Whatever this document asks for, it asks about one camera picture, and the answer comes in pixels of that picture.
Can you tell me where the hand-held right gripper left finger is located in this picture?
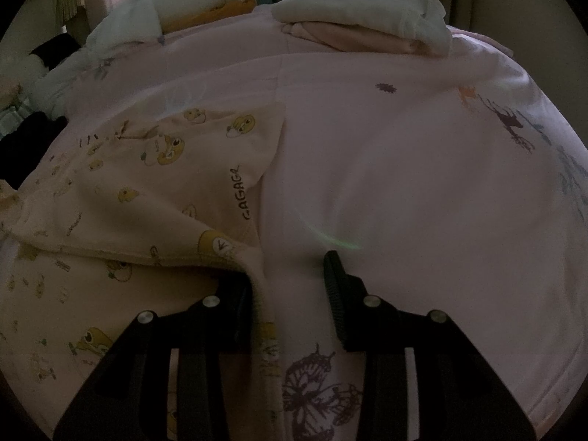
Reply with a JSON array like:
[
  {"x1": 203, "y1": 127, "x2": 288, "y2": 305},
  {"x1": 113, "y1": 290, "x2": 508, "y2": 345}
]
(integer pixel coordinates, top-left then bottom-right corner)
[{"x1": 53, "y1": 279, "x2": 256, "y2": 441}]

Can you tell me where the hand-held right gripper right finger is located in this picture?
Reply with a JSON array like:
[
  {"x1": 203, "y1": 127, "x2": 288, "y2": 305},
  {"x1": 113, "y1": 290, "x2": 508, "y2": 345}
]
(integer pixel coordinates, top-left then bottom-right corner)
[{"x1": 323, "y1": 250, "x2": 536, "y2": 441}]

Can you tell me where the folded pink cloth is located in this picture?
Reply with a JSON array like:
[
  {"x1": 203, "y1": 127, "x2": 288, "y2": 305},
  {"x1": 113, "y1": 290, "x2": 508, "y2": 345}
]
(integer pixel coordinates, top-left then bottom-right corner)
[{"x1": 280, "y1": 21, "x2": 426, "y2": 56}]

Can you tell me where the crumpled white cloth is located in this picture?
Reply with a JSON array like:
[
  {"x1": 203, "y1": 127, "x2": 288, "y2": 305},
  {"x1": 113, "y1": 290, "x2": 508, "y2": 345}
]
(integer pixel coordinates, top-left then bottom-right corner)
[{"x1": 86, "y1": 0, "x2": 269, "y2": 51}]

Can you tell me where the folded white cloth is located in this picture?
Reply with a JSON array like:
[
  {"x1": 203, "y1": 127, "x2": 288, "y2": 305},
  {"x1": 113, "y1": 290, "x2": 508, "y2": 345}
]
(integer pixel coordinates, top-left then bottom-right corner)
[{"x1": 273, "y1": 0, "x2": 453, "y2": 58}]

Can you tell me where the pink printed bed sheet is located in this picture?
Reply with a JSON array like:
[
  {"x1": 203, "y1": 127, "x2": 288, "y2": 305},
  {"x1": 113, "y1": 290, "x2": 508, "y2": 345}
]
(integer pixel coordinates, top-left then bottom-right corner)
[{"x1": 0, "y1": 2, "x2": 588, "y2": 441}]

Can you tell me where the orange plush item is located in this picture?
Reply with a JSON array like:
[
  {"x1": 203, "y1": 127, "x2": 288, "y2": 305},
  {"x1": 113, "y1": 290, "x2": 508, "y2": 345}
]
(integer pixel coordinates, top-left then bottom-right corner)
[{"x1": 158, "y1": 0, "x2": 258, "y2": 34}]

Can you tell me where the large black cloth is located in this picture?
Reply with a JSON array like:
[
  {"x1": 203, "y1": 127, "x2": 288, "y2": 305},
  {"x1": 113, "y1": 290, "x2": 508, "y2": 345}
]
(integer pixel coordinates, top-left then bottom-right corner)
[{"x1": 0, "y1": 112, "x2": 69, "y2": 190}]

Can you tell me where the cream duck-print baby garment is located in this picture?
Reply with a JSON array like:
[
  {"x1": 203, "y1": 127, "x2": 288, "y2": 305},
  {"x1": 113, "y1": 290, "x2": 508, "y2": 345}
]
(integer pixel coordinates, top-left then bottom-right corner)
[{"x1": 0, "y1": 103, "x2": 288, "y2": 441}]

